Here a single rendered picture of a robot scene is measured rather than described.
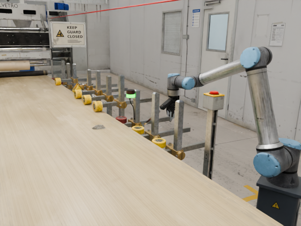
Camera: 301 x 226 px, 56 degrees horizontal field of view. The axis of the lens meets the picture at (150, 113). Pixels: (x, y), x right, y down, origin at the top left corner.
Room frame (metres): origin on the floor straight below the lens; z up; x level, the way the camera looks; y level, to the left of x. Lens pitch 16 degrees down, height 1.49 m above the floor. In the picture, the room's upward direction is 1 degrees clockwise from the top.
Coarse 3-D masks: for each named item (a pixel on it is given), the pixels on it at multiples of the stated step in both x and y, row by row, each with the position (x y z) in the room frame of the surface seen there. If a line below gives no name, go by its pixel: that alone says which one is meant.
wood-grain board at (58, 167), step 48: (0, 96) 2.54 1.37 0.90; (48, 96) 2.58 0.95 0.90; (0, 144) 1.41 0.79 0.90; (48, 144) 1.43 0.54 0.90; (96, 144) 1.44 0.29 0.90; (144, 144) 1.45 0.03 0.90; (0, 192) 0.95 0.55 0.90; (48, 192) 0.95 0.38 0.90; (96, 192) 0.96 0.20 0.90; (144, 192) 0.97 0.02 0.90; (192, 192) 0.97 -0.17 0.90
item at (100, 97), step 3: (93, 96) 2.35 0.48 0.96; (96, 96) 2.36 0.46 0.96; (99, 96) 2.36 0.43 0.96; (102, 96) 2.38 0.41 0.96; (114, 96) 2.43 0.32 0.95; (117, 96) 2.45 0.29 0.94; (93, 99) 2.33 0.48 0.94; (96, 99) 2.35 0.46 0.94; (99, 99) 2.36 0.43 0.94; (102, 99) 2.38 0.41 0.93
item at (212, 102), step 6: (204, 96) 1.30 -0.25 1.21; (210, 96) 1.27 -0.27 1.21; (216, 96) 1.26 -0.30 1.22; (222, 96) 1.28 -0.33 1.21; (204, 102) 1.30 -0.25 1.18; (210, 102) 1.27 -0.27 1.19; (216, 102) 1.26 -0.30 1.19; (222, 102) 1.28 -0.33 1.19; (210, 108) 1.27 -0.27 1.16; (216, 108) 1.27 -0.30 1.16; (222, 108) 1.28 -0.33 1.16
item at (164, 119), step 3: (159, 117) 2.11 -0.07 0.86; (162, 117) 2.11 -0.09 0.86; (165, 117) 2.11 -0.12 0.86; (168, 117) 2.13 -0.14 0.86; (141, 120) 2.03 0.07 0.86; (144, 120) 2.03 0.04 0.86; (159, 120) 2.08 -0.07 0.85; (162, 120) 2.10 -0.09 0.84; (165, 120) 2.11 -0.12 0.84; (168, 120) 2.13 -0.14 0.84; (126, 123) 1.95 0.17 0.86; (129, 123) 1.95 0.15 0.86; (141, 123) 2.00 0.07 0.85; (147, 123) 2.03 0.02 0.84; (150, 123) 2.04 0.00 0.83; (129, 126) 1.95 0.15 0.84
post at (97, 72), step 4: (96, 72) 2.58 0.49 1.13; (96, 76) 2.58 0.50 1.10; (100, 76) 2.59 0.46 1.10; (96, 80) 2.58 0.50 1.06; (100, 80) 2.59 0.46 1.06; (96, 84) 2.59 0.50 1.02; (100, 84) 2.59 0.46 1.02; (96, 88) 2.59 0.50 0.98; (100, 88) 2.59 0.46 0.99; (96, 100) 2.60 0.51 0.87; (100, 100) 2.59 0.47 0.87
